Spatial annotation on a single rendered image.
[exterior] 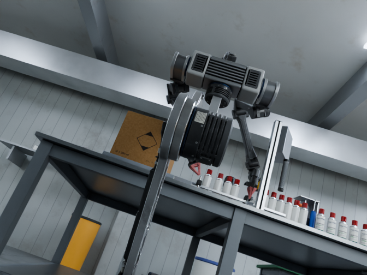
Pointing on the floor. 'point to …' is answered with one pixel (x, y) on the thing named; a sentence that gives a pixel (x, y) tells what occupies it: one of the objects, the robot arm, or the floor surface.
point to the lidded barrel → (204, 267)
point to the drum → (81, 243)
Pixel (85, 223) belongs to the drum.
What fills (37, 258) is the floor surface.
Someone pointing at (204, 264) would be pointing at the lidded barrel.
